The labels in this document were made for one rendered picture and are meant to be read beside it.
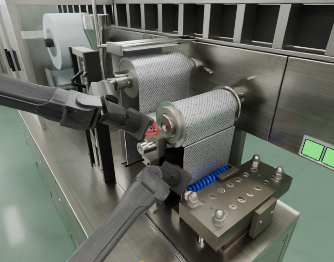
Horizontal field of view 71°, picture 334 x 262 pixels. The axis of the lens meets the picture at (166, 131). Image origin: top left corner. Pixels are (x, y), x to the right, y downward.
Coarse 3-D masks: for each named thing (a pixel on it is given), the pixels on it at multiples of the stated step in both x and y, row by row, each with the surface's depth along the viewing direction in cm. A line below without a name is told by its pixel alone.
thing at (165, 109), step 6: (162, 108) 71; (168, 108) 69; (168, 114) 69; (174, 114) 67; (156, 120) 76; (174, 120) 68; (180, 126) 67; (180, 132) 68; (168, 138) 73; (174, 138) 71
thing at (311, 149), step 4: (308, 140) 72; (308, 144) 72; (312, 144) 71; (316, 144) 70; (304, 148) 73; (308, 148) 72; (312, 148) 71; (316, 148) 70; (320, 148) 69; (304, 152) 74; (308, 152) 73; (312, 152) 72; (316, 152) 71; (320, 152) 70; (312, 156) 72; (316, 156) 71
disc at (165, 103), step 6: (162, 102) 72; (168, 102) 69; (174, 108) 68; (156, 114) 76; (180, 114) 66; (180, 120) 67; (180, 138) 70; (168, 144) 76; (174, 144) 73; (180, 144) 70
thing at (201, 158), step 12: (228, 132) 81; (192, 144) 72; (204, 144) 75; (216, 144) 80; (228, 144) 85; (192, 156) 74; (204, 156) 78; (216, 156) 83; (228, 156) 89; (192, 168) 77; (204, 168) 82; (216, 168) 87; (192, 180) 80
